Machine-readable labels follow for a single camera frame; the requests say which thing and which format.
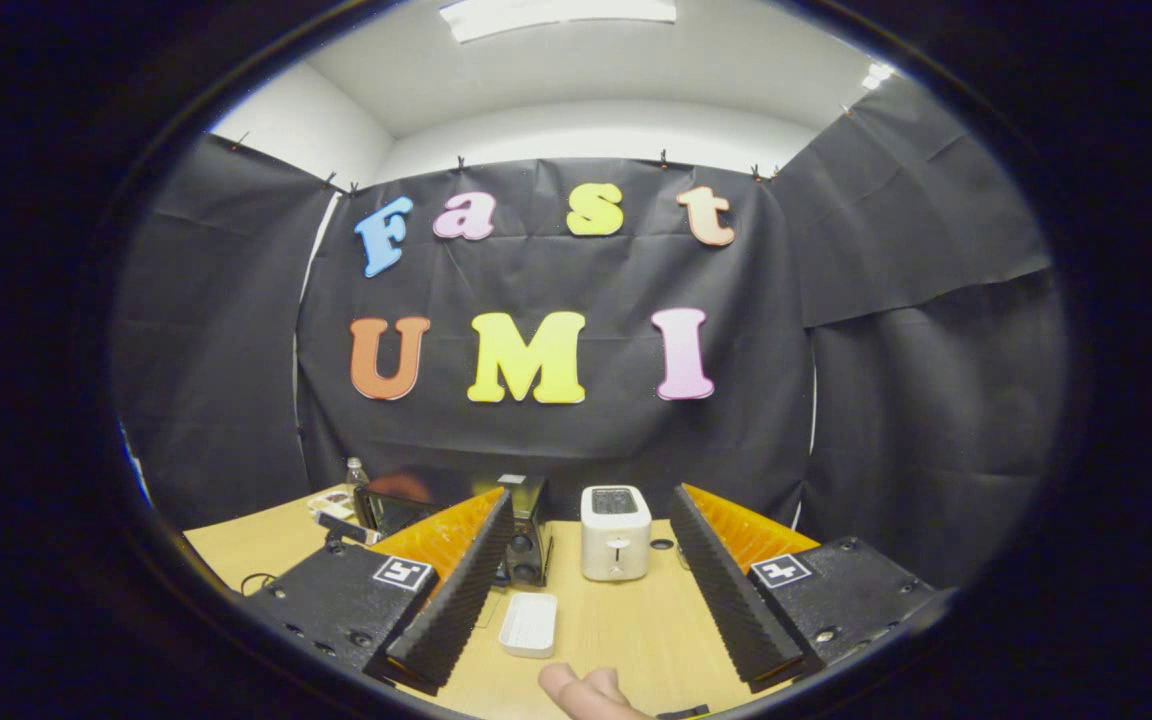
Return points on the black electric oven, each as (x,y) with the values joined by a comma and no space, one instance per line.
(526,545)

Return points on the white toaster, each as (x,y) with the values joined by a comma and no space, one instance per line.
(616,535)

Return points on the white rectangular plate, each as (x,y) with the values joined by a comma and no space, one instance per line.
(528,625)

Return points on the clear water bottle green label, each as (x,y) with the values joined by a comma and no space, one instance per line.
(356,475)

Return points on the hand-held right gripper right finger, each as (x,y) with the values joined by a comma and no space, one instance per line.
(726,600)

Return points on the black backdrop cloth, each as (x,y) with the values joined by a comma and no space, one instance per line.
(556,440)

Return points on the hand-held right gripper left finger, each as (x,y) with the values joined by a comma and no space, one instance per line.
(456,610)

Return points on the white divided seasoning dish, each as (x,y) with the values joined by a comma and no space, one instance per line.
(329,503)

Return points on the small ceiling light panel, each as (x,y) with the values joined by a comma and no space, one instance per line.
(878,75)

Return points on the long ceiling light panel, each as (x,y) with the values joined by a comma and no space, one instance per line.
(556,18)

